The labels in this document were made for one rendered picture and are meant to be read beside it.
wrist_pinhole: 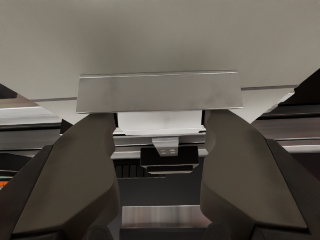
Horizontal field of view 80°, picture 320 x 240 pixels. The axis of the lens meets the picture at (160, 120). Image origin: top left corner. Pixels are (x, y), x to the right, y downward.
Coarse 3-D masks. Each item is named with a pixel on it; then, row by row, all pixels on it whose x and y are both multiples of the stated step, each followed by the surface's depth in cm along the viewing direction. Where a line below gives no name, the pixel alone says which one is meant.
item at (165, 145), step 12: (156, 144) 27; (168, 144) 27; (144, 156) 40; (156, 156) 39; (168, 156) 39; (180, 156) 39; (192, 156) 39; (156, 168) 40; (168, 168) 40; (180, 168) 39; (192, 168) 39
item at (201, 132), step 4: (64, 120) 23; (64, 124) 23; (68, 124) 23; (72, 124) 23; (60, 128) 23; (64, 128) 23; (68, 128) 23; (60, 132) 23; (200, 132) 23; (204, 132) 23; (116, 136) 24; (120, 136) 24; (124, 136) 24; (128, 136) 24; (132, 136) 24; (136, 136) 24; (140, 136) 24; (144, 136) 24; (148, 136) 24; (152, 136) 24; (156, 136) 25
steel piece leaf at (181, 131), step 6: (126, 132) 22; (132, 132) 22; (138, 132) 22; (144, 132) 22; (150, 132) 22; (156, 132) 22; (162, 132) 22; (168, 132) 22; (174, 132) 22; (180, 132) 22; (186, 132) 22; (192, 132) 22
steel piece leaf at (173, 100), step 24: (168, 72) 10; (192, 72) 10; (216, 72) 10; (96, 96) 10; (120, 96) 10; (144, 96) 10; (168, 96) 10; (192, 96) 10; (216, 96) 10; (240, 96) 10; (120, 120) 17; (144, 120) 18; (168, 120) 18; (192, 120) 18
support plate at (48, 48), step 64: (0, 0) 6; (64, 0) 6; (128, 0) 6; (192, 0) 6; (256, 0) 6; (0, 64) 9; (64, 64) 10; (128, 64) 10; (192, 64) 10; (256, 64) 10
